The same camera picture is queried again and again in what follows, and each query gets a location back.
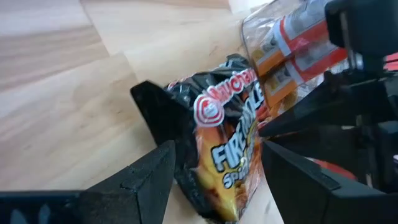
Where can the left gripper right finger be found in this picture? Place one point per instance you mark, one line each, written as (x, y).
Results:
(298, 186)

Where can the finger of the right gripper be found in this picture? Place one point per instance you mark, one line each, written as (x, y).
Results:
(155, 115)
(304, 118)

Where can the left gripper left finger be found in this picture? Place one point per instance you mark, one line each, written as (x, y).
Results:
(140, 193)

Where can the red Saucy Noods packet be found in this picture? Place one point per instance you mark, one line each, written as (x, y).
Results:
(280, 90)
(298, 34)

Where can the black Fire Noodle packet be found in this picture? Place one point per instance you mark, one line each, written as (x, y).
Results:
(217, 155)

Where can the clear plastic bin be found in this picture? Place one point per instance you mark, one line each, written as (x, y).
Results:
(248, 34)

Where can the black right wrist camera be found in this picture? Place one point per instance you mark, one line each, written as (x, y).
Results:
(363, 25)

